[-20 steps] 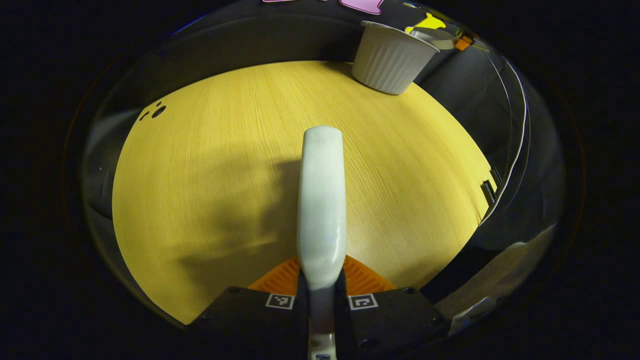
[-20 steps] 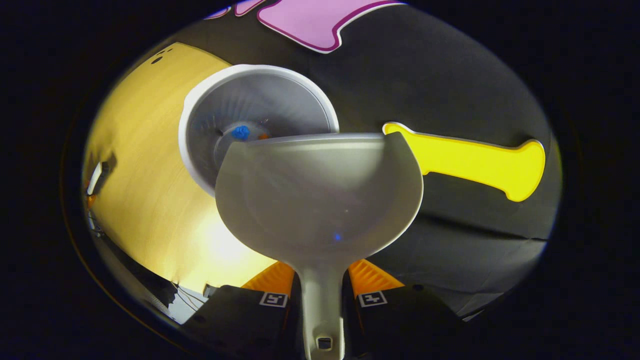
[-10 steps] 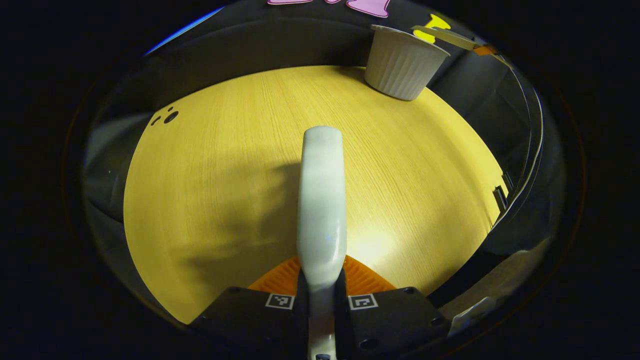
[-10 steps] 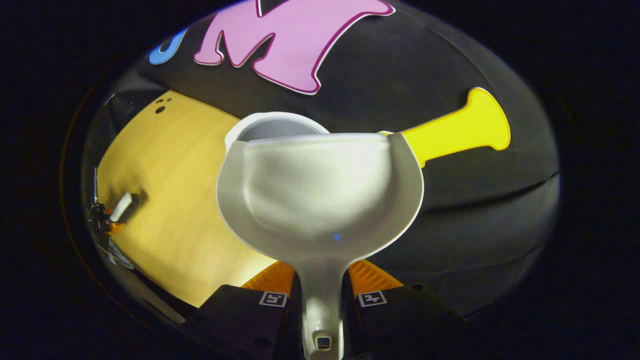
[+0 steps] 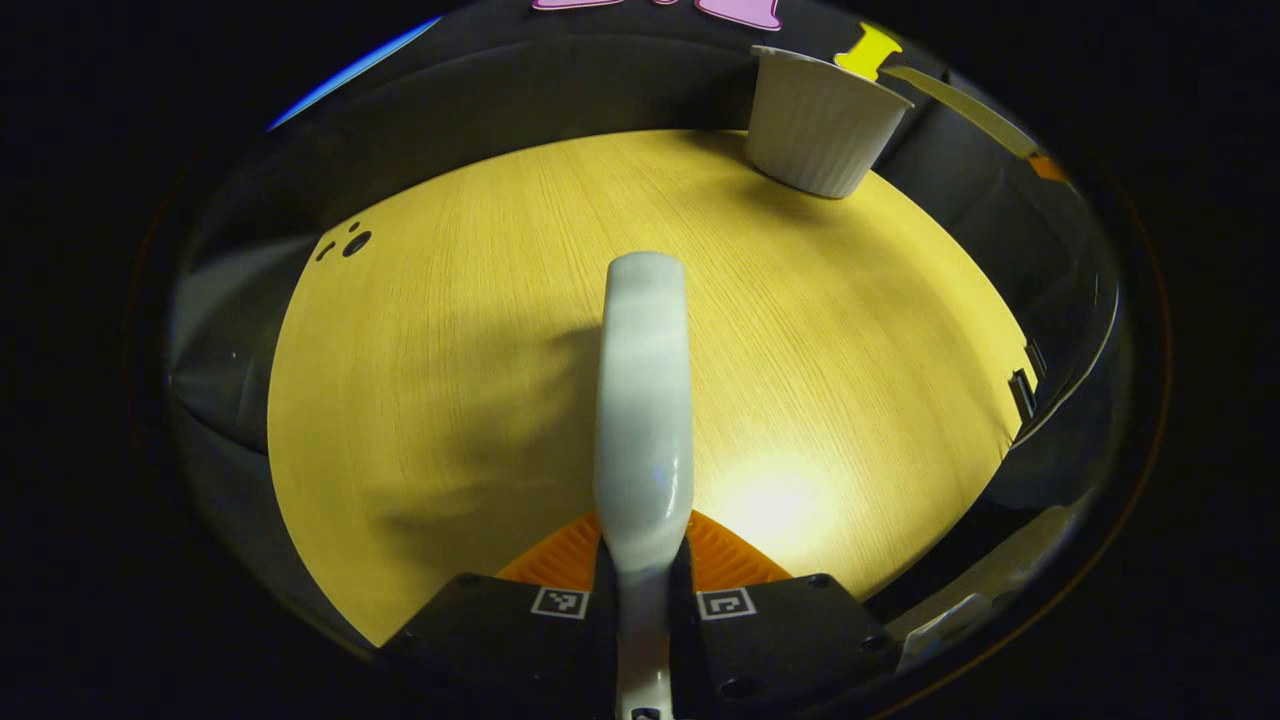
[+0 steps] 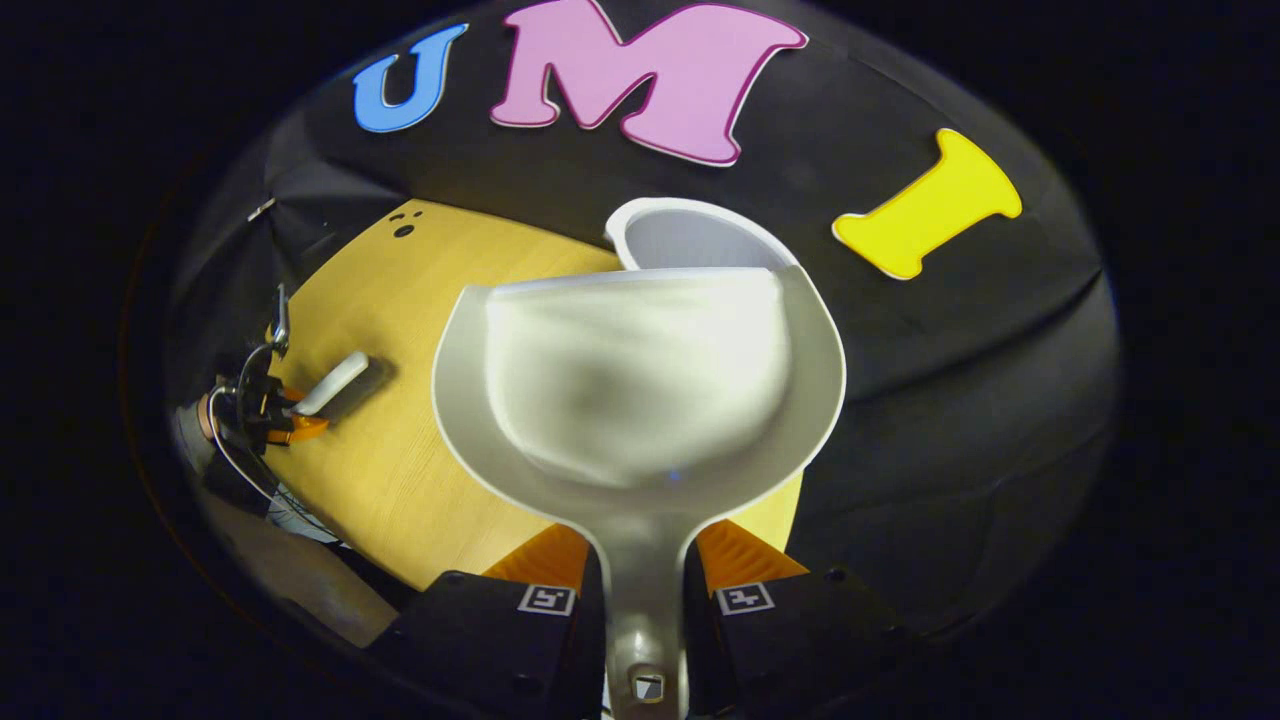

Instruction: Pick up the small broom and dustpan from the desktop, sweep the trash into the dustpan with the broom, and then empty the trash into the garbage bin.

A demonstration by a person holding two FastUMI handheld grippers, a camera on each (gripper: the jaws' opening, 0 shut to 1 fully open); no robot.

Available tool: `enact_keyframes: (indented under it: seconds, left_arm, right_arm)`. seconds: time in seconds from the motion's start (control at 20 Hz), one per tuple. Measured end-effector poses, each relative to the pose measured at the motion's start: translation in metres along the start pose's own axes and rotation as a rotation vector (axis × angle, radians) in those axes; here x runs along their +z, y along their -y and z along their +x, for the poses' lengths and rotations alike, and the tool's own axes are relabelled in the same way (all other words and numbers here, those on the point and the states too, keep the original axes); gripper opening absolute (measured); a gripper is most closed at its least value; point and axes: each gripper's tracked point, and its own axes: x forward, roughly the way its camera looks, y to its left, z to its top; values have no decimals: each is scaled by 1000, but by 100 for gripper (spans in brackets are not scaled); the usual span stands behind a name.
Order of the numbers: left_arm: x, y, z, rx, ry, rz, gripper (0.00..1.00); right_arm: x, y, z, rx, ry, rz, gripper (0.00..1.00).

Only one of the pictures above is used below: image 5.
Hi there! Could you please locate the white ribbed garbage bin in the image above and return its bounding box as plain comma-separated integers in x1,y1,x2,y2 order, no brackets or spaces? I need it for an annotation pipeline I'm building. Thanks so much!
745,45,915,200

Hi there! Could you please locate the small grey broom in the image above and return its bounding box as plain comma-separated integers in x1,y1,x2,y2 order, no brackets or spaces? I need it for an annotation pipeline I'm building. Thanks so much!
592,252,697,720

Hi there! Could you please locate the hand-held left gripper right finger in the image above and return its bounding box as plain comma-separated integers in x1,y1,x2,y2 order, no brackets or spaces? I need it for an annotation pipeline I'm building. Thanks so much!
668,508,901,720

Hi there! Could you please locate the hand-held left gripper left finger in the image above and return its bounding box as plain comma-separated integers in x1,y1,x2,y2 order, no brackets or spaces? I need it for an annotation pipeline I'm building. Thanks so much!
376,510,618,720

